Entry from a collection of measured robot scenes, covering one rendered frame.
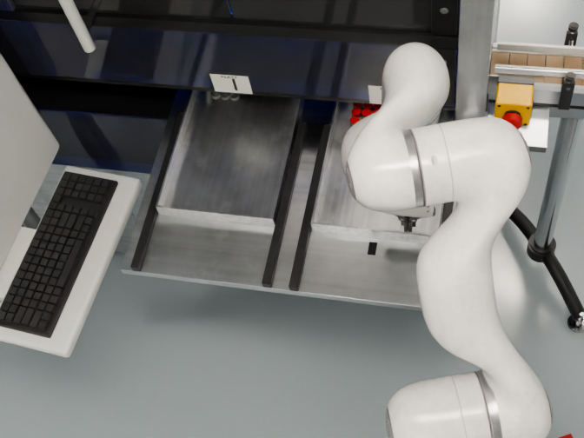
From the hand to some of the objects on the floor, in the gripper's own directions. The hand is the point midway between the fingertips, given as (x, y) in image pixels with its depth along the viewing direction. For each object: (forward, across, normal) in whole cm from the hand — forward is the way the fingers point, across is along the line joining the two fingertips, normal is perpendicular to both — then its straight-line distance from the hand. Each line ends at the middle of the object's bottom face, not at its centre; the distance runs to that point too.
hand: (408, 221), depth 177 cm
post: (+92, +10, +27) cm, 97 cm away
